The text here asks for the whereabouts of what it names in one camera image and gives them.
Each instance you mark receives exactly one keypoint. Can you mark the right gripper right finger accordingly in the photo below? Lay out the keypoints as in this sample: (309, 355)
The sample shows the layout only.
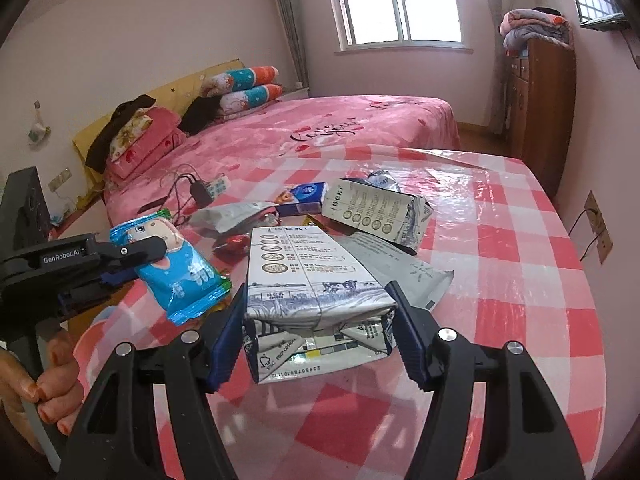
(525, 435)

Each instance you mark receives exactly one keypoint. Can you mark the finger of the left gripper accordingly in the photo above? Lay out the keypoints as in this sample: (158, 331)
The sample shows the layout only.
(119, 278)
(137, 253)

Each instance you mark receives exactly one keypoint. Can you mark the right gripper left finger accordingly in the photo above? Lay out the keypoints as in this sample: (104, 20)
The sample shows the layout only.
(115, 435)

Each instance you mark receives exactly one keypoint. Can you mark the blue cartoon snack packet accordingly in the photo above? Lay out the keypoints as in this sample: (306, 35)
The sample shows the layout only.
(183, 282)

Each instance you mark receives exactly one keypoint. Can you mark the grey plastic mailer bag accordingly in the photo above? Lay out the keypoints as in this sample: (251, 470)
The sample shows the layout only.
(224, 218)

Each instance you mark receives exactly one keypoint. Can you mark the white milk carton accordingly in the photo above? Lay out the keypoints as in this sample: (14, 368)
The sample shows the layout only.
(397, 217)
(312, 308)

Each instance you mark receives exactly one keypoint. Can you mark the blue tissue pack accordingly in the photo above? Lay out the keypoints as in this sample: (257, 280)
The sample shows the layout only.
(306, 198)

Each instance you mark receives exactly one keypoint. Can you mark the person's left hand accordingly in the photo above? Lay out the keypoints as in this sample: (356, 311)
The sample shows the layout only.
(56, 393)

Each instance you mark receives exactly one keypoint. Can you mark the black charger adapter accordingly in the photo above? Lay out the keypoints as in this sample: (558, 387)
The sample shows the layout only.
(201, 193)

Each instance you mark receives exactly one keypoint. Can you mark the dark clothing on bed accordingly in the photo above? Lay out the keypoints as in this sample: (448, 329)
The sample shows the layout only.
(100, 147)

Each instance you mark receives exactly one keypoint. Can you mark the red snack wrapper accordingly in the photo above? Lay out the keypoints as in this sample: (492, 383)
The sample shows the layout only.
(234, 246)

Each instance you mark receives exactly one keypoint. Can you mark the cream power strip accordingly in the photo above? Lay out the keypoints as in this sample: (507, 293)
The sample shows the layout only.
(218, 186)

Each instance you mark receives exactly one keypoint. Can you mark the pink folded pillows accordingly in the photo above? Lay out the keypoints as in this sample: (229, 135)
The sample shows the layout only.
(150, 134)

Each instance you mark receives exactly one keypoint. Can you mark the pink bed blanket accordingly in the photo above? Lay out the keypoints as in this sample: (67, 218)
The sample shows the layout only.
(283, 129)

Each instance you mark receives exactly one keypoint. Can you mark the pink checkered tablecloth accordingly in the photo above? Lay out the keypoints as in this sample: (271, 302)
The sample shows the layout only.
(517, 276)

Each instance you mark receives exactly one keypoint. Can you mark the yellow headboard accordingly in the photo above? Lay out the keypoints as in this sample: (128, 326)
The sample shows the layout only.
(176, 96)

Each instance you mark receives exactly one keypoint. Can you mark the lower striped bolster pillow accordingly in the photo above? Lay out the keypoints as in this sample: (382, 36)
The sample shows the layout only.
(240, 101)

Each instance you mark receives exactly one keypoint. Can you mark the striped bolster pillow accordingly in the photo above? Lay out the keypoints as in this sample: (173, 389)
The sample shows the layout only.
(238, 80)
(240, 101)

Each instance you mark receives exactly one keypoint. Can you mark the upper striped bolster pillow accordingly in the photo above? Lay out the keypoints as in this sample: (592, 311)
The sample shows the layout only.
(238, 80)

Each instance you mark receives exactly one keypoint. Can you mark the grey curtain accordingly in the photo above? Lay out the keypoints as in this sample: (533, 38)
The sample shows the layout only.
(291, 17)

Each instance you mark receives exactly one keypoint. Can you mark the window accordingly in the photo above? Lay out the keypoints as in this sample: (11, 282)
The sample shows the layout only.
(398, 24)

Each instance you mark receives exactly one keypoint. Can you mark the brown wooden dresser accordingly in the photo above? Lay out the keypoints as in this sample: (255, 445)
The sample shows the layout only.
(542, 94)

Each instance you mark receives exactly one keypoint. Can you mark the folded blankets pile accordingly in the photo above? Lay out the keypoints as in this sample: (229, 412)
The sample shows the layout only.
(518, 26)

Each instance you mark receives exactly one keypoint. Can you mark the wall socket with cable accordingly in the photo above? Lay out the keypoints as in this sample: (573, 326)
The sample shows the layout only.
(601, 240)

